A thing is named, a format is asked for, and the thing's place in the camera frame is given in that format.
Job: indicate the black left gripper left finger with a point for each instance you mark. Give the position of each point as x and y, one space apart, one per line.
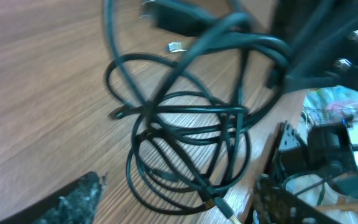
74 203

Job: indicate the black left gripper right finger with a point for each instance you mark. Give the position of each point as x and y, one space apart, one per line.
323 36

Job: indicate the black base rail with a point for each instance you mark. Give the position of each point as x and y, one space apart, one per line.
312 180

